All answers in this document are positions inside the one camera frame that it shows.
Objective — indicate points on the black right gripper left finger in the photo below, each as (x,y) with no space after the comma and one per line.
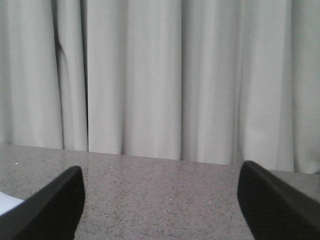
(52,213)

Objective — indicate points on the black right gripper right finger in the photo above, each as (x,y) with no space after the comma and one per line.
(274,210)

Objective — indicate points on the light blue slipper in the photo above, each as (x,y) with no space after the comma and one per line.
(8,202)

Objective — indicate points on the pale grey-green curtain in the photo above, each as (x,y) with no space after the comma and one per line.
(213,81)

